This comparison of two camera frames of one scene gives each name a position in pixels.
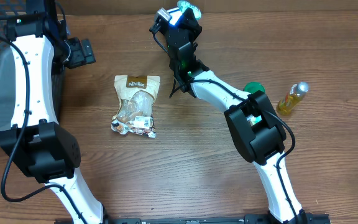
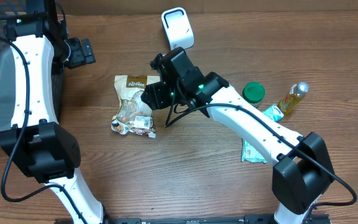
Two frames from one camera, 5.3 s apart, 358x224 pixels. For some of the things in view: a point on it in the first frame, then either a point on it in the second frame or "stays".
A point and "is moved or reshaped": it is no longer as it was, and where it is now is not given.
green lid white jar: (252, 87) stays
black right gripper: (195, 28) to (160, 99)
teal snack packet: (183, 5) is moved or reshaped
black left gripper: (81, 58) stays
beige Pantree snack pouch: (137, 96) stays
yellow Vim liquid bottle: (296, 93) stays
